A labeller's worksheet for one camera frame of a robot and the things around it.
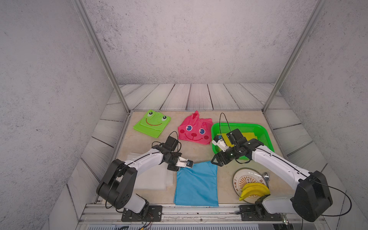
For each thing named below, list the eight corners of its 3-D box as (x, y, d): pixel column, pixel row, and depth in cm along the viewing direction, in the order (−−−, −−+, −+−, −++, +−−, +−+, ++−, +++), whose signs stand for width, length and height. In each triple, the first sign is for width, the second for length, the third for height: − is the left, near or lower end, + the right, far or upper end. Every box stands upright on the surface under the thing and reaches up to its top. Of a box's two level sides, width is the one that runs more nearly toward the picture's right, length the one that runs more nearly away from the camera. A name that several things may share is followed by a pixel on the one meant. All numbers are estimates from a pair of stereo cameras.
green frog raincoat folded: (133, 129, 112) (132, 127, 110) (150, 111, 125) (149, 109, 123) (156, 139, 105) (156, 137, 104) (172, 119, 118) (171, 117, 117)
